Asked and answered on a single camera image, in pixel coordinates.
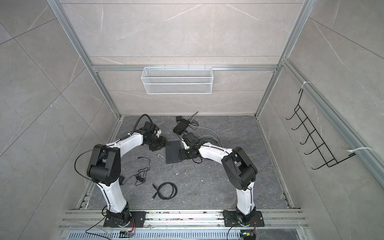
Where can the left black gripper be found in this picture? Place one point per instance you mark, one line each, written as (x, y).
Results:
(163, 143)

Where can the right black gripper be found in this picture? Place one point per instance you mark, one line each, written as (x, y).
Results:
(182, 154)

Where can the dark grey network switch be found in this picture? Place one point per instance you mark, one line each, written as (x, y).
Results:
(172, 152)

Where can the ribbed black network switch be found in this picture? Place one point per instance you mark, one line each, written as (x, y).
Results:
(181, 126)

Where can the black power adapter with cable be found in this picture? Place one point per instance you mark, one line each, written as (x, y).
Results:
(193, 123)

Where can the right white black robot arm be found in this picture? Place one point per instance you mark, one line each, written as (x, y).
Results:
(239, 168)

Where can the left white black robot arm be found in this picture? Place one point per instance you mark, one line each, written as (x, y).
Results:
(104, 167)

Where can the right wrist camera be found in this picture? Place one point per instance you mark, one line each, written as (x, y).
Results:
(186, 147)

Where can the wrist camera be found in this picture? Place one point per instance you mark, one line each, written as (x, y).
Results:
(157, 132)
(186, 147)

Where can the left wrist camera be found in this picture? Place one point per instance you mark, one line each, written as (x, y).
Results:
(157, 132)

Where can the white wire mesh basket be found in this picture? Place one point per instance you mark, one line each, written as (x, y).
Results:
(177, 80)

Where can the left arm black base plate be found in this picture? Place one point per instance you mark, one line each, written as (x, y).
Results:
(125, 219)

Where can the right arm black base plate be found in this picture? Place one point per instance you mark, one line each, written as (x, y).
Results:
(237, 219)

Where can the aluminium mounting rail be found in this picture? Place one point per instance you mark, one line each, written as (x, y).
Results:
(216, 219)

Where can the black wire hook rack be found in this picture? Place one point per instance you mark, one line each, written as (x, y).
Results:
(315, 137)

